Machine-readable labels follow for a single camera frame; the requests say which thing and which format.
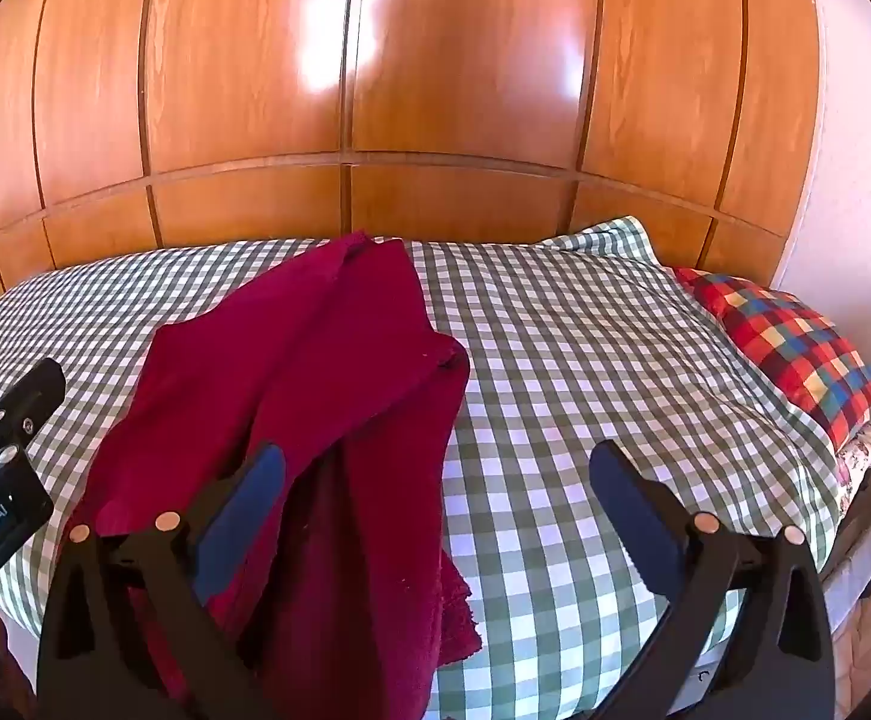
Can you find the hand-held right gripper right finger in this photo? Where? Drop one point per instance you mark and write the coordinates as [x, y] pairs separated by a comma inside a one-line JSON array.
[[630, 510]]

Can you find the dark red garment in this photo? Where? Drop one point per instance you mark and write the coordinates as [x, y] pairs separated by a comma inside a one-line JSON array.
[[330, 360]]

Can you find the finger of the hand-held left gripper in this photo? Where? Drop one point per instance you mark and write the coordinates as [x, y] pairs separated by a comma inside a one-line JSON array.
[[27, 409]]

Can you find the multicoloured checked pillow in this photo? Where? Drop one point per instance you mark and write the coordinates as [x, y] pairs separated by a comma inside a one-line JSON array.
[[788, 345]]

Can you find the floral mattress cover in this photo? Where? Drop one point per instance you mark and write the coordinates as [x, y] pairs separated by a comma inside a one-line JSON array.
[[864, 450]]

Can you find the grey bed base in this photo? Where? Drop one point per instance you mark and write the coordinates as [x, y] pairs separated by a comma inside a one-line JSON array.
[[859, 547]]

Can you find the green checked bed sheet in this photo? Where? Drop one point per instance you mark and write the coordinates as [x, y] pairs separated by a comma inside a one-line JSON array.
[[593, 360]]

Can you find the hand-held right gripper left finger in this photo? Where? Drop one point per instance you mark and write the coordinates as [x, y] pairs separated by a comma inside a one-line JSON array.
[[244, 517]]

